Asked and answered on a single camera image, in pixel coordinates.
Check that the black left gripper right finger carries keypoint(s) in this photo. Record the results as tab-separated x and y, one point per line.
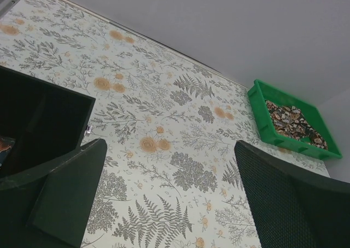
292	206

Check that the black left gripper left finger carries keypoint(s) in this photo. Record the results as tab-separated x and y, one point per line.
49	205

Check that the floral tie in tray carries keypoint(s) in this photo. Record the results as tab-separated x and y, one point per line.
289	121

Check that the black display box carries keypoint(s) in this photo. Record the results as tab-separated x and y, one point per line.
40	121

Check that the green plastic tray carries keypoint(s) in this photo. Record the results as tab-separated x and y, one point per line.
260	92

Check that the floral patterned table mat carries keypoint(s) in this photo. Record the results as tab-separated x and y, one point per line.
170	177

